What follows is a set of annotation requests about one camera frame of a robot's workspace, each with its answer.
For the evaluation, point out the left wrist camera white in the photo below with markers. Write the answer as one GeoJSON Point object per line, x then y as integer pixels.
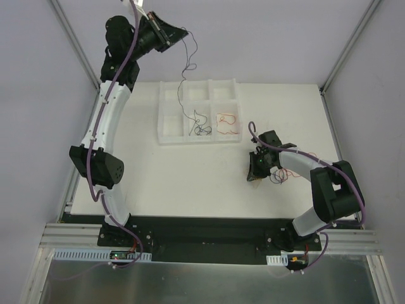
{"type": "Point", "coordinates": [129, 4]}

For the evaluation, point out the left aluminium frame post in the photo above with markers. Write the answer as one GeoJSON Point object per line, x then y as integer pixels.
{"type": "Point", "coordinates": [74, 42]}

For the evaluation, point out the right aluminium frame post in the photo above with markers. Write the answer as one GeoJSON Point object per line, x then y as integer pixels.
{"type": "Point", "coordinates": [364, 21]}

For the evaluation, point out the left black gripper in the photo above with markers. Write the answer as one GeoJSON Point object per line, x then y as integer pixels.
{"type": "Point", "coordinates": [161, 35]}

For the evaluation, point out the white slotted cable duct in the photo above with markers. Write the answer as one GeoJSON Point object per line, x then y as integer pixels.
{"type": "Point", "coordinates": [277, 260]}
{"type": "Point", "coordinates": [83, 255]}

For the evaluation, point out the white foam compartment tray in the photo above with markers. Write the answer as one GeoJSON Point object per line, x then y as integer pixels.
{"type": "Point", "coordinates": [199, 112]}

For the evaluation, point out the aluminium front rail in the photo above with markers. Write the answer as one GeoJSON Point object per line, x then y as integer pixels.
{"type": "Point", "coordinates": [70, 236]}

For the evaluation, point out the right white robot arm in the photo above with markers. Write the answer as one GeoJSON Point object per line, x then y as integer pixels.
{"type": "Point", "coordinates": [334, 187]}

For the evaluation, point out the right white slotted cable duct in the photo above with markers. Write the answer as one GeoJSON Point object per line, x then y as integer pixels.
{"type": "Point", "coordinates": [277, 260]}

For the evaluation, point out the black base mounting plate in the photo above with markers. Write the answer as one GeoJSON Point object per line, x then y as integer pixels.
{"type": "Point", "coordinates": [241, 241]}

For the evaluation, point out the left white slotted cable duct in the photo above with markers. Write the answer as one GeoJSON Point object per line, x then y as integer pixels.
{"type": "Point", "coordinates": [83, 255]}

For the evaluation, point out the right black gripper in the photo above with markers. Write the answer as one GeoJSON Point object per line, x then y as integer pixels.
{"type": "Point", "coordinates": [253, 166]}

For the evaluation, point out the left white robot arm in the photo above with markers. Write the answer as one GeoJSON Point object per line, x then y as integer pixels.
{"type": "Point", "coordinates": [93, 157]}

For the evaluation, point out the aluminium frame post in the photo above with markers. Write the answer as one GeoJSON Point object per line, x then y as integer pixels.
{"type": "Point", "coordinates": [364, 21]}
{"type": "Point", "coordinates": [74, 42]}

